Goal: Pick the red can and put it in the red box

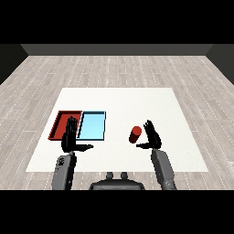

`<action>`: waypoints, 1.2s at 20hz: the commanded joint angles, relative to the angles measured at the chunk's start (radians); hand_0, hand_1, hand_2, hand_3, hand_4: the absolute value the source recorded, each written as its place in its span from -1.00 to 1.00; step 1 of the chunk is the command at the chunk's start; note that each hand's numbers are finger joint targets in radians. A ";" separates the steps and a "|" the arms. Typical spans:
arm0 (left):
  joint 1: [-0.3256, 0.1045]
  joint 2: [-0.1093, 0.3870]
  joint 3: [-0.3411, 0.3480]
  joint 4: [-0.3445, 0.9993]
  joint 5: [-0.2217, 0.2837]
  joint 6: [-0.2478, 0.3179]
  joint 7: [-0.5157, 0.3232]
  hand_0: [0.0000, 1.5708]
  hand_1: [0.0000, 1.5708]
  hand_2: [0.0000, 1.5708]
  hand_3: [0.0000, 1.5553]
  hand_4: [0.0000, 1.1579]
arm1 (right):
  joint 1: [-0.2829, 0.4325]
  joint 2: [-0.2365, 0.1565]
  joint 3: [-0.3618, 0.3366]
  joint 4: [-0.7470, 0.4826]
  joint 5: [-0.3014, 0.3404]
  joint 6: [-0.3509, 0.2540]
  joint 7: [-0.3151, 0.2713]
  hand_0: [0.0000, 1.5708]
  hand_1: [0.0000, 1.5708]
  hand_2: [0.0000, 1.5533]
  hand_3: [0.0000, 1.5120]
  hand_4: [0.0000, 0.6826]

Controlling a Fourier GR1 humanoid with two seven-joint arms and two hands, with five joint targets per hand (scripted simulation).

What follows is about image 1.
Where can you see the dark grey robot body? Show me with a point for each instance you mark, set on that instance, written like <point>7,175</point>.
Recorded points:
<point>117,182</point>

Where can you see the red shallow open box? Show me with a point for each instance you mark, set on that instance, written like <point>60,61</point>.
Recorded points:
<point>61,125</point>

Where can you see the light blue shallow open box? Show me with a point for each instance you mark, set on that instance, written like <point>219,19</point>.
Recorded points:
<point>92,125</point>

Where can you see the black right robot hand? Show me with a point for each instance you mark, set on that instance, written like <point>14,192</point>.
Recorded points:
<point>153,137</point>

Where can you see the red can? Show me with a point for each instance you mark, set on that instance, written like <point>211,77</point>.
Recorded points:
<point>135,134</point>

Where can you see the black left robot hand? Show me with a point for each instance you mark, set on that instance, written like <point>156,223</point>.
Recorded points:
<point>69,141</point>

